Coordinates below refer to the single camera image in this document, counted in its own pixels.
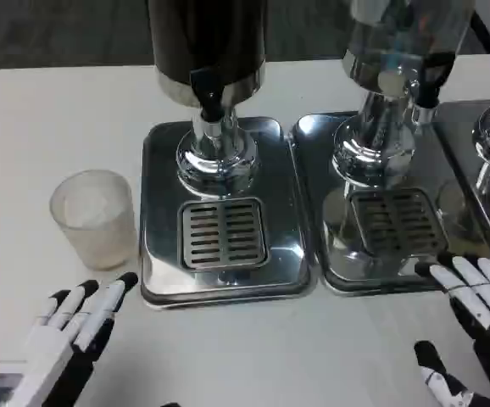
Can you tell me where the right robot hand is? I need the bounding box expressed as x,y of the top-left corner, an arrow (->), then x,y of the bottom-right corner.
413,251 -> 490,407

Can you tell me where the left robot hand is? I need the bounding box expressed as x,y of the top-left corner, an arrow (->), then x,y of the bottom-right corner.
0,271 -> 140,407

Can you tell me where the slotted steel tray grid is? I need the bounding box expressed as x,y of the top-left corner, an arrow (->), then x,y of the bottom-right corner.
177,196 -> 270,271
348,187 -> 448,256

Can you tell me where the clear frosted glass cup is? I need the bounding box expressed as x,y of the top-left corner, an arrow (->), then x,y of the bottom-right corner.
49,169 -> 138,271

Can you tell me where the steel drip tray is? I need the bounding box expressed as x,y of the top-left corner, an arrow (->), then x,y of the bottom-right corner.
291,110 -> 490,298
139,115 -> 320,313

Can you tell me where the black dispenser tap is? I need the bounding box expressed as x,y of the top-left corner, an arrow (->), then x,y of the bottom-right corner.
189,68 -> 226,123
414,52 -> 456,109

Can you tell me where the drink dispenser with clear tank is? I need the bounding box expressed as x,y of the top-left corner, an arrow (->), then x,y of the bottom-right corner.
331,0 -> 477,188

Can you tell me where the black slanted bar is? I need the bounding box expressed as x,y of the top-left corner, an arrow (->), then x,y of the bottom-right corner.
468,0 -> 490,55

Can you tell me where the drink dispenser with dark tank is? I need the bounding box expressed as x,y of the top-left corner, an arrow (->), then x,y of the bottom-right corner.
147,0 -> 270,199

